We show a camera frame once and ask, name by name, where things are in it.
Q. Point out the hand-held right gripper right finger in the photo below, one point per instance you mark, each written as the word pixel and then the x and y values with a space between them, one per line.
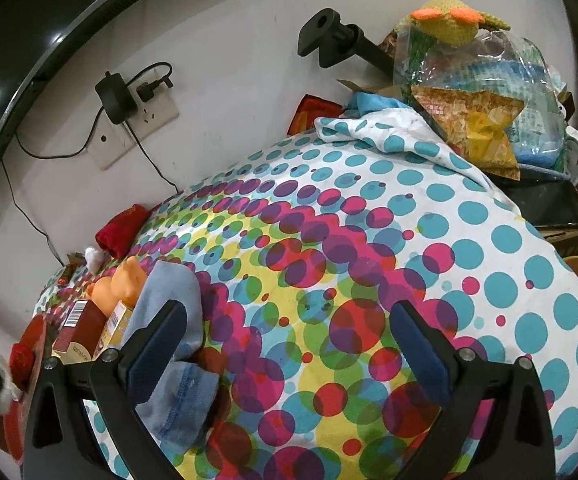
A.
pixel 424 350

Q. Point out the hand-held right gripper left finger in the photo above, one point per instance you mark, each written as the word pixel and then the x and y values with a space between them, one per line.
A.
pixel 156 345

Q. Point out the yellow carton box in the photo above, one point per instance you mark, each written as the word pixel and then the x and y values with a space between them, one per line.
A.
pixel 116 325

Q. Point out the light blue cloth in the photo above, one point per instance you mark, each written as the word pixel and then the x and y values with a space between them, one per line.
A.
pixel 179 285

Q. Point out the brown carton box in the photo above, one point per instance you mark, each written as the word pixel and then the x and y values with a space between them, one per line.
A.
pixel 86 325

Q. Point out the red basket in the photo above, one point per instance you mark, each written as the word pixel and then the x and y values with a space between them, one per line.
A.
pixel 29 340

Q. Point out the orange toy pig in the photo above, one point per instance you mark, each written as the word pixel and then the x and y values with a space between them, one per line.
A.
pixel 124 280

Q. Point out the small white fluffy item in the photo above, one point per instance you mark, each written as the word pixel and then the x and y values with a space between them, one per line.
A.
pixel 96 257

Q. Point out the small red packet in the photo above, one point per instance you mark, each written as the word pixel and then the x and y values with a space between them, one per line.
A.
pixel 64 276

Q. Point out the red knitted cloth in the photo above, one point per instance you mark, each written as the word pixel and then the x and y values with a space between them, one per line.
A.
pixel 119 230

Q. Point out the polka dot bedsheet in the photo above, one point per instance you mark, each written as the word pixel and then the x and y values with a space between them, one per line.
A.
pixel 319 240

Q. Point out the yellow snack packet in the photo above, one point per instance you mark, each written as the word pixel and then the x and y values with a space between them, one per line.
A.
pixel 479 125

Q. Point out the black power adapter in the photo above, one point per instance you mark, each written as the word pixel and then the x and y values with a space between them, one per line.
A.
pixel 114 100

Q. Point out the red box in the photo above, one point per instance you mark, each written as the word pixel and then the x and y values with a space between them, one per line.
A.
pixel 314 112

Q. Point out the clear plastic bag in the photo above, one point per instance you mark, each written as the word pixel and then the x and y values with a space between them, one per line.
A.
pixel 534 110

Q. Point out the brown cardboard piece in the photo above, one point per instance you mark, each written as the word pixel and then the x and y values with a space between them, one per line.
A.
pixel 364 85

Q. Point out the yellow crochet toy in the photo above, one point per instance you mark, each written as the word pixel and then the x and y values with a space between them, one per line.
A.
pixel 449 25

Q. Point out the beige wall socket plate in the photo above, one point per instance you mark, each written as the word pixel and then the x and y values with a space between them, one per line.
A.
pixel 154 115

